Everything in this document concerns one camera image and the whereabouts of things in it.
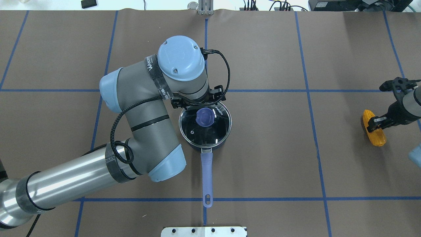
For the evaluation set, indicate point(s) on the blue saucepan with handle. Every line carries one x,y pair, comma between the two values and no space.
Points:
206,156

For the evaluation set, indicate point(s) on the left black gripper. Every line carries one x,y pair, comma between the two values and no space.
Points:
176,103

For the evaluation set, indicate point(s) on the aluminium frame post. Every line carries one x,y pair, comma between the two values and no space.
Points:
205,7

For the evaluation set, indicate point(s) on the glass lid with blue knob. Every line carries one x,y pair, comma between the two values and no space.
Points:
205,127

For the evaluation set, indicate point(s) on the yellow corn cob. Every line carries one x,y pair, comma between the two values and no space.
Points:
376,137

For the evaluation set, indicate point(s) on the small black box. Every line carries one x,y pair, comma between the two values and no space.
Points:
85,4

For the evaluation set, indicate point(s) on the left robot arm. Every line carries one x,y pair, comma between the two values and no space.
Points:
142,139

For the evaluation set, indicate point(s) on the brown table mat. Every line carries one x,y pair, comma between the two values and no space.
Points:
297,162

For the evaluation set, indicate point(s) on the metal mounting plate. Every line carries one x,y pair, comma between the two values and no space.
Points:
205,231

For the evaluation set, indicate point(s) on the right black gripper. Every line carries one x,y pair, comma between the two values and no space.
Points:
397,113

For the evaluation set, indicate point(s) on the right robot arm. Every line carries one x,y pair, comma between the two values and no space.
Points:
405,110

